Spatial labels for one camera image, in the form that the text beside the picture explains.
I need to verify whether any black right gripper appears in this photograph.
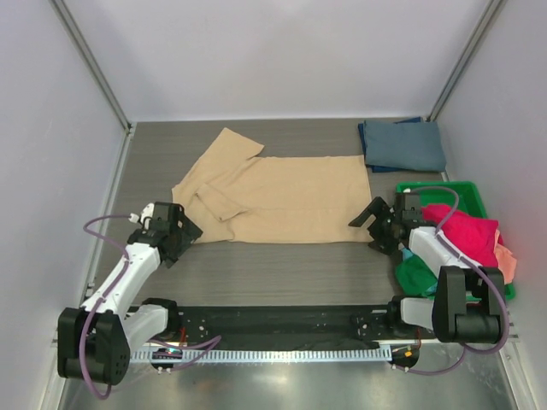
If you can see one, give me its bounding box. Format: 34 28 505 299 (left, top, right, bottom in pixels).
350 197 402 255

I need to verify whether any beige t shirt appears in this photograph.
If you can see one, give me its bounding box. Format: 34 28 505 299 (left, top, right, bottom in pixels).
172 128 372 243

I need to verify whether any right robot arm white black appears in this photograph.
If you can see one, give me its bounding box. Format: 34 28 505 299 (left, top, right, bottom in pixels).
349 186 509 352

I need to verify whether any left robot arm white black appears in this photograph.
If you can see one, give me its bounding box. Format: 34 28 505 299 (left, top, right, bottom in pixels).
57 202 203 386

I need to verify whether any light blue t shirt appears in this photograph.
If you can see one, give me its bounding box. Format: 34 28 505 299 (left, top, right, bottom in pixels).
402 249 415 261

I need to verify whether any folded grey-blue t shirt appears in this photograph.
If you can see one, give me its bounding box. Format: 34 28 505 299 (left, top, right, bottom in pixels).
364 120 446 173

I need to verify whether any green t shirt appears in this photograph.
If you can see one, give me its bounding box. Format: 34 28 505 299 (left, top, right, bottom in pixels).
395 255 438 297

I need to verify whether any green plastic bin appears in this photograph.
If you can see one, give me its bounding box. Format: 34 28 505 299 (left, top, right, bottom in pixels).
397 182 515 301

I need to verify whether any magenta t shirt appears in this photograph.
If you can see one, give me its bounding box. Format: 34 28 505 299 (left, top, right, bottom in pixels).
441 210 499 267

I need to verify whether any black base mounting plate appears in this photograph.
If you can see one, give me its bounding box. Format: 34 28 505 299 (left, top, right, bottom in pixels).
127 305 437 352

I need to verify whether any salmon pink t shirt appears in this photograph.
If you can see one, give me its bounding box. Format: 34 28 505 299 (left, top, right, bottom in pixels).
494 230 517 284

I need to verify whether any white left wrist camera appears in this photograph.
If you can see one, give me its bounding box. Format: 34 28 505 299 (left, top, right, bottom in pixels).
127 202 155 224

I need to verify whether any slotted cable duct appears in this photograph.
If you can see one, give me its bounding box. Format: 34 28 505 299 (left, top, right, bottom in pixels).
130 345 392 365

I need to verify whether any right aluminium frame post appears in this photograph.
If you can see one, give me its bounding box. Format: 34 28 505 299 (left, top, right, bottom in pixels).
426 0 507 121

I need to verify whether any aluminium frame post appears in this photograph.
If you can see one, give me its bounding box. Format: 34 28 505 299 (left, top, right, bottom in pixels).
426 0 507 121
49 0 132 132

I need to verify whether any left aluminium frame post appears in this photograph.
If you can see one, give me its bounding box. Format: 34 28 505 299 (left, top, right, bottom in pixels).
49 0 132 132

